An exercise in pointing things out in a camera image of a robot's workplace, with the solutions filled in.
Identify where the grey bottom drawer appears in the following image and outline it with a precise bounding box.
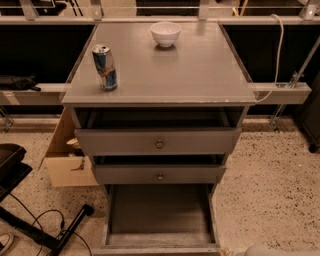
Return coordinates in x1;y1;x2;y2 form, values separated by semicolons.
93;184;225;256

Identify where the grey drawer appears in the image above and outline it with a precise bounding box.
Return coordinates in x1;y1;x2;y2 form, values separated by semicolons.
93;164;226;184
93;184;225;256
75;128;241;156

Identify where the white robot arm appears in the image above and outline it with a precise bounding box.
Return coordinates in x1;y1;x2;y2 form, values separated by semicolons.
235;245;320;256

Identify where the grey top drawer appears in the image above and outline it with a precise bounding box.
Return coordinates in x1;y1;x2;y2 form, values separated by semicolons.
75;128;241;156

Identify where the grey drawer cabinet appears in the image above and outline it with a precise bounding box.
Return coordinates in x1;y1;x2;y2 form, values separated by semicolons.
63;23;255;171

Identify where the grey middle drawer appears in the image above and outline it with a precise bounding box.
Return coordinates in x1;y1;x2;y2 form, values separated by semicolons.
93;164;226;184

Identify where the blue silver energy drink can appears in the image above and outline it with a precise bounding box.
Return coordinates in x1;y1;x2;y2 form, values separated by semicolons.
92;44;117;91

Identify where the white ceramic bowl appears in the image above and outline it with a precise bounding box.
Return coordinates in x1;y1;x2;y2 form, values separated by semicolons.
150;22;182;47

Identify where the open cardboard box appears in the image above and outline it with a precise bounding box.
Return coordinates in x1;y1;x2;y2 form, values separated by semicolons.
44;109;97;187

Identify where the black stand with base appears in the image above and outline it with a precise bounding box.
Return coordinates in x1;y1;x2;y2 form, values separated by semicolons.
0;143;95;256

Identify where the white shoe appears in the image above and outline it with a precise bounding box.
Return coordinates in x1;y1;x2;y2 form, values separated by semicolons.
0;233;14;256

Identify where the metal frame rail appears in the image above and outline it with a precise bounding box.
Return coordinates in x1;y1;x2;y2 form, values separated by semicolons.
0;82;311;106

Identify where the black object on rail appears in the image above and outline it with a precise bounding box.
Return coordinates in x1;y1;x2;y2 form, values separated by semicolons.
0;75;41;92

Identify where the white hanging cable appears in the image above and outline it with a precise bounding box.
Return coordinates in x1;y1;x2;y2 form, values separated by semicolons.
255;13;285;104

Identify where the black floor cable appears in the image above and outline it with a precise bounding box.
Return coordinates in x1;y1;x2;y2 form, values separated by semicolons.
8;193;93;256

